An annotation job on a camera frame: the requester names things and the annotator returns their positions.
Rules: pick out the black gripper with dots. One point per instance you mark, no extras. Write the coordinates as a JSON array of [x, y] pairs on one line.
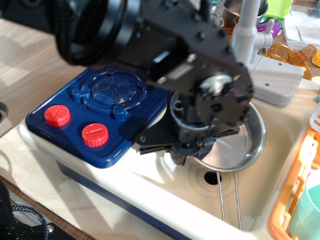
[[172, 45]]

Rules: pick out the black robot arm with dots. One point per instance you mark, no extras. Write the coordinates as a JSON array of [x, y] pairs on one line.
[[80, 27]]

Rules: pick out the cream toy sink unit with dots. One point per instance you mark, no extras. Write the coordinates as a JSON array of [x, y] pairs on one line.
[[158, 191]]

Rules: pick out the red stove knob right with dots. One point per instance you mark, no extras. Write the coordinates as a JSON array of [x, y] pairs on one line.
[[95, 135]]

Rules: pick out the red stove knob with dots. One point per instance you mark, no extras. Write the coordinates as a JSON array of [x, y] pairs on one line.
[[57, 116], [95, 135]]

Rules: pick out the blue toy stove top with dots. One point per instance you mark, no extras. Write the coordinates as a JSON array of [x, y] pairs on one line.
[[114, 97]]

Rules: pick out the red stove knob left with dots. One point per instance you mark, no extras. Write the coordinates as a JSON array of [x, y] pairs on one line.
[[57, 116]]

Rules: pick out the orange dish rack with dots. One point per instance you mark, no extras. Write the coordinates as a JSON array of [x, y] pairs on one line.
[[306, 161]]

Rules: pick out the grey toy faucet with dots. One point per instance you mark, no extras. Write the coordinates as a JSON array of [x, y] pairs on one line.
[[273, 81]]

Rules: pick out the white plastic spatula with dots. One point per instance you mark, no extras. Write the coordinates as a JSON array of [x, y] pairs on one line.
[[314, 120]]

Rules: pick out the mint green plastic cup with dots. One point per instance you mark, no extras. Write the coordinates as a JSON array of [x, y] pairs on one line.
[[305, 221]]

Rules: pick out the orange transparent measuring cup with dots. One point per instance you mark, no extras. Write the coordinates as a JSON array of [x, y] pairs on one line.
[[287, 55]]

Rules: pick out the steel cup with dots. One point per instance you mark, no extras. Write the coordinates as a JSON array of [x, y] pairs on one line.
[[229, 11]]

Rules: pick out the purple plastic toy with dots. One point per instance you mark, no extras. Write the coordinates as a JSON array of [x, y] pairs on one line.
[[274, 27]]

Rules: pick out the yellow toy corn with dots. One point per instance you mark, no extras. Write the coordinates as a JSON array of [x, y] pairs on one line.
[[316, 59]]

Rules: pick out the green plastic box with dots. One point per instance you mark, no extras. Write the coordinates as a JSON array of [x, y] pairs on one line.
[[278, 9]]

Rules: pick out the steel pot with handles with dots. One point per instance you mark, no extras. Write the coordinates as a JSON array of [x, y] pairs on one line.
[[217, 20]]

